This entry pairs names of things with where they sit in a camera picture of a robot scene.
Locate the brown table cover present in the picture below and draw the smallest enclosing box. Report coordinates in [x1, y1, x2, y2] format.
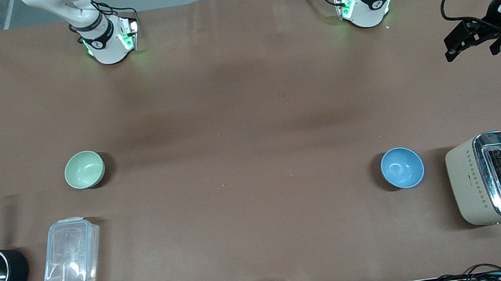
[0, 0, 501, 281]

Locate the clear plastic food container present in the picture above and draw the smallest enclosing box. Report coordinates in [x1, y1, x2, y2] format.
[35, 214, 107, 281]

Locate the beige chrome toaster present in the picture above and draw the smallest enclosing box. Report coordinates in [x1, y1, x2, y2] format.
[442, 130, 501, 243]

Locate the metal connector plate green light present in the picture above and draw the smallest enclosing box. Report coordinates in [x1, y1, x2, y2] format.
[333, 0, 357, 22]
[117, 16, 143, 53]

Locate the blue bowl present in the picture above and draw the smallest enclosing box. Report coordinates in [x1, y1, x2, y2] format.
[378, 144, 427, 192]

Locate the green bowl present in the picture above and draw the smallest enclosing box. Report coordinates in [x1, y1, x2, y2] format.
[61, 148, 108, 192]

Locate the black arched floor cable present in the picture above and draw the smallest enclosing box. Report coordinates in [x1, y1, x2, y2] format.
[461, 261, 501, 280]

